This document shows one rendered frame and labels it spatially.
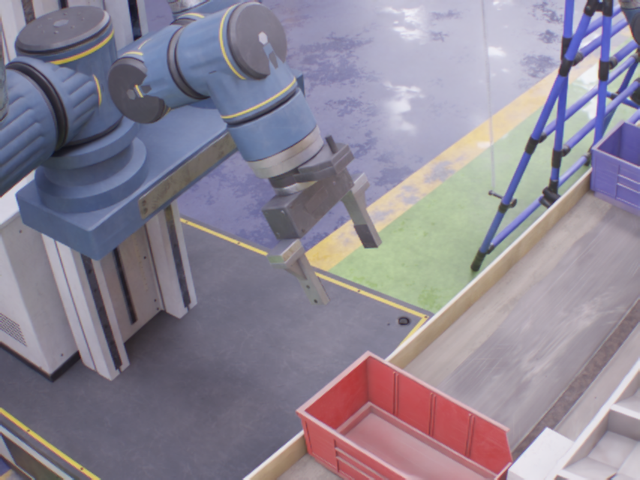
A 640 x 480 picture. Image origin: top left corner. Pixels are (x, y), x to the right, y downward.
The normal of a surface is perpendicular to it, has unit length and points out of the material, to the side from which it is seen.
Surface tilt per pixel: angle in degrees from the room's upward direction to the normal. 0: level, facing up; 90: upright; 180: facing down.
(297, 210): 65
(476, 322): 1
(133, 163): 23
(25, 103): 53
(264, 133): 78
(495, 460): 88
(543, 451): 0
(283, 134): 70
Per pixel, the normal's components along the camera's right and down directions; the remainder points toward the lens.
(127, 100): -0.47, 0.56
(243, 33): 0.71, -0.11
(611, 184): -0.66, 0.51
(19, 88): 0.47, -0.48
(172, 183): 0.83, 0.31
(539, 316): -0.06, -0.79
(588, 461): 0.17, -0.97
